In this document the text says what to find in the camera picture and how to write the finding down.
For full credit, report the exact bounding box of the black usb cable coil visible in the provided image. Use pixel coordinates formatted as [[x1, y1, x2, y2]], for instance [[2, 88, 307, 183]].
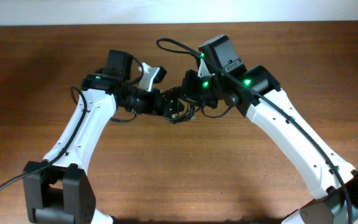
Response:
[[168, 102, 204, 124]]

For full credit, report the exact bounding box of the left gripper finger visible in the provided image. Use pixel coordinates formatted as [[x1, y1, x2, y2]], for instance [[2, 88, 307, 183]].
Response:
[[165, 93, 185, 120], [163, 88, 182, 117]]

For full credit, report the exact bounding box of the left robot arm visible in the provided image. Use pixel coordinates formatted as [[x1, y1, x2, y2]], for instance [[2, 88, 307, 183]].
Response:
[[23, 50, 184, 224]]

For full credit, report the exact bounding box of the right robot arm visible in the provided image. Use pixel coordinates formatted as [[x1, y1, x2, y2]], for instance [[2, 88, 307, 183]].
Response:
[[182, 35, 358, 223]]

